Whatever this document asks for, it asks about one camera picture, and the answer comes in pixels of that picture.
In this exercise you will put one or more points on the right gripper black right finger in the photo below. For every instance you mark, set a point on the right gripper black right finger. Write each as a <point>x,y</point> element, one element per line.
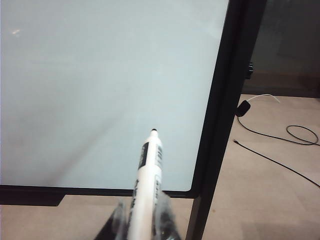
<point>166,220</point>

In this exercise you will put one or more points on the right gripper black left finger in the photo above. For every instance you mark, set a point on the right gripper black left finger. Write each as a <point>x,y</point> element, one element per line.
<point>116,225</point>

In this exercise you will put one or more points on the white whiteboard marker pen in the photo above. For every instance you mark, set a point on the white whiteboard marker pen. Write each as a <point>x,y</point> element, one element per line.
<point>143,195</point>

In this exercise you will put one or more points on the black stand knob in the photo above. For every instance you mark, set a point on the black stand knob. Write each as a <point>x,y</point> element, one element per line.
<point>250,70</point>

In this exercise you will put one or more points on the black whiteboard stand post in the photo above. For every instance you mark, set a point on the black whiteboard stand post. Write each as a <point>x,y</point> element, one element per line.
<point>225,125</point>

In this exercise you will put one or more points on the white glass whiteboard black frame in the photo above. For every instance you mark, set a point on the white glass whiteboard black frame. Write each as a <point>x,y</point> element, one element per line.
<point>100,87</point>

